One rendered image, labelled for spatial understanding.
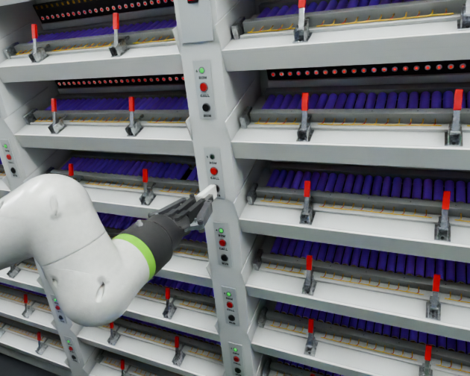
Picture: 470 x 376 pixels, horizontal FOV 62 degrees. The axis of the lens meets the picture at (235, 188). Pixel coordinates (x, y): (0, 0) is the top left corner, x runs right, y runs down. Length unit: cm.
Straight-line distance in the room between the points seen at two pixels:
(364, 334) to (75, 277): 75
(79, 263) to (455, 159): 63
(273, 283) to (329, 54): 55
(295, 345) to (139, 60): 80
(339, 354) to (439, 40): 75
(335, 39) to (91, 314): 60
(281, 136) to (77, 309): 50
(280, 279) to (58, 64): 77
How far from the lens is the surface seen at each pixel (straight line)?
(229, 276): 103
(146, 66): 94
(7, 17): 136
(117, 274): 60
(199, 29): 85
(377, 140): 79
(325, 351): 111
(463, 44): 75
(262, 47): 80
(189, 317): 124
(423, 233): 86
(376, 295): 98
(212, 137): 88
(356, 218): 88
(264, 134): 86
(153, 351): 145
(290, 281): 101
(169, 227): 71
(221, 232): 96
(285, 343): 113
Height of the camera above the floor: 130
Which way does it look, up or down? 22 degrees down
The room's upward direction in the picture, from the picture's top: 6 degrees counter-clockwise
